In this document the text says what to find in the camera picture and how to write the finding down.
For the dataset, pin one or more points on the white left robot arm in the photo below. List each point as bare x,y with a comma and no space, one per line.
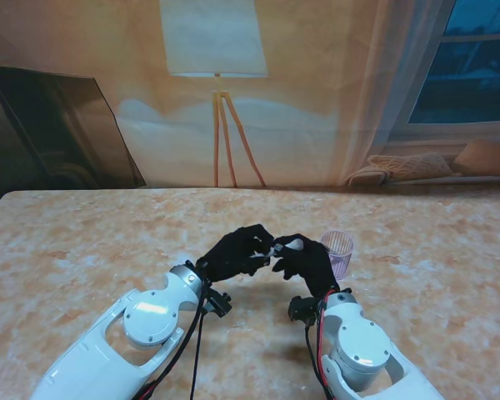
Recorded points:
141,325

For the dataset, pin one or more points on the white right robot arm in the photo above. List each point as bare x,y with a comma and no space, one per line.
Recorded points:
358,350

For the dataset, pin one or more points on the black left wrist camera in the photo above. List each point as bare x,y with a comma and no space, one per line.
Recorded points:
216,304

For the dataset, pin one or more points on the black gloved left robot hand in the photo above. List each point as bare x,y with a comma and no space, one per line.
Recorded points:
229,258

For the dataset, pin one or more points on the printed room backdrop cloth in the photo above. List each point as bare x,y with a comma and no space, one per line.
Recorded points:
296,104

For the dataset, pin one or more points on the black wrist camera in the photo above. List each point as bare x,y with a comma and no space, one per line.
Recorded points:
216,304
302,310

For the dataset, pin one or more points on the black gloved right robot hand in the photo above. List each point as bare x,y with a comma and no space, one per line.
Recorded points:
312,266

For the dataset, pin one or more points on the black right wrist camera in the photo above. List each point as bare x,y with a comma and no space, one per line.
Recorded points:
302,310

